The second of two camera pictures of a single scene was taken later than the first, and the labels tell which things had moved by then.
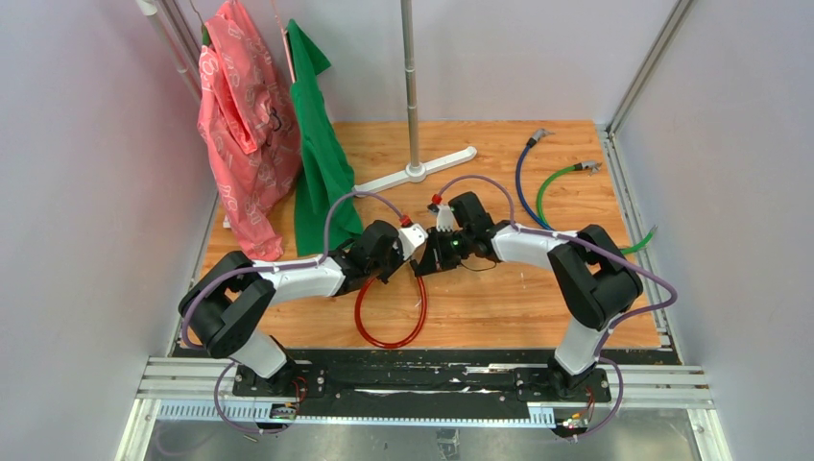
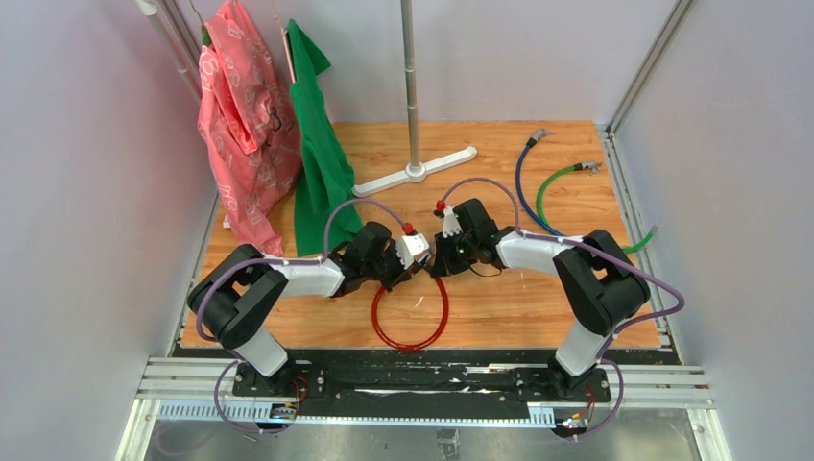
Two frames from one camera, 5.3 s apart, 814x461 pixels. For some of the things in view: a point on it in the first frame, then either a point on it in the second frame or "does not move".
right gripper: [435, 257] does not move
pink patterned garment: [249, 126] does not move
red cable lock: [409, 338] -> [418, 346]
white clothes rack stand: [416, 171] does not move
